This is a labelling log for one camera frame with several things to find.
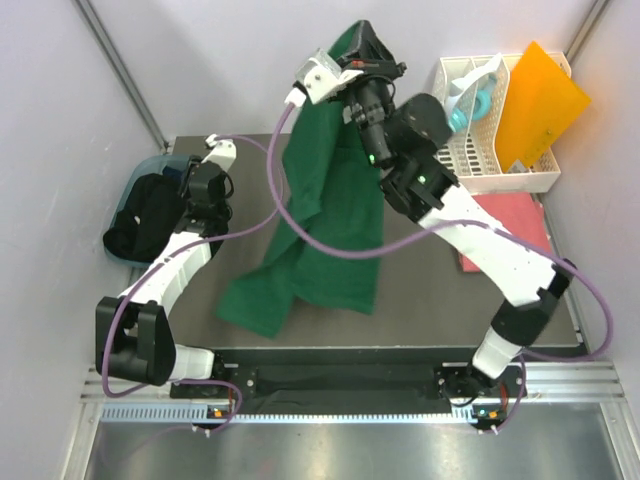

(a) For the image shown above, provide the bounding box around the navy blue garment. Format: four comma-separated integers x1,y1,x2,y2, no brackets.
162,166,185,184

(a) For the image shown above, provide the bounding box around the pink folded t shirt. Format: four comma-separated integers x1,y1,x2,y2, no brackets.
475,192,551,252

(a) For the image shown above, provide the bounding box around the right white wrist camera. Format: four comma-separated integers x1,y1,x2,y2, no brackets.
285,49,364,108

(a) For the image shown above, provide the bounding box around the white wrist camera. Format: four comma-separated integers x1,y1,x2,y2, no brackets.
285,49,364,108
202,134,237,172

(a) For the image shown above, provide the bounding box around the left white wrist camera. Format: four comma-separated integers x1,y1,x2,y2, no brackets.
202,134,237,172

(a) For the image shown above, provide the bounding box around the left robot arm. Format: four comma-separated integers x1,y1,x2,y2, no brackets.
95,152,237,397

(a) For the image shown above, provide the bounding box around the black t shirt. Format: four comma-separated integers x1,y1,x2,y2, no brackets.
103,173,185,263

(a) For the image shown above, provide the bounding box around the grey slotted cable duct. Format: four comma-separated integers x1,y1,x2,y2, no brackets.
100,403,478,425

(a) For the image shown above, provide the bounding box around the green t shirt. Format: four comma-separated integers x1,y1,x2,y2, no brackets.
215,19,387,340

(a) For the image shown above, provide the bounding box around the blue plastic basket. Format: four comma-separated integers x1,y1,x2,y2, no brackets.
104,154,190,268

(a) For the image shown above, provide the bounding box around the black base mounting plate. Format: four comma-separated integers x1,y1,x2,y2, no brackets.
169,346,529,416

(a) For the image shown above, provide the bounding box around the orange plastic folder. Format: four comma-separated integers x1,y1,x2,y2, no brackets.
495,41,591,173

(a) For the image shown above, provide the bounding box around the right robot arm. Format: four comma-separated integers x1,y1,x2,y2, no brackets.
337,20,572,398

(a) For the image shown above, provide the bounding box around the white perforated file organizer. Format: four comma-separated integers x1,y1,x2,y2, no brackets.
432,53,561,195

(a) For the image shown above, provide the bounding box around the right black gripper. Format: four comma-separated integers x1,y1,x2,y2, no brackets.
334,21,405,170

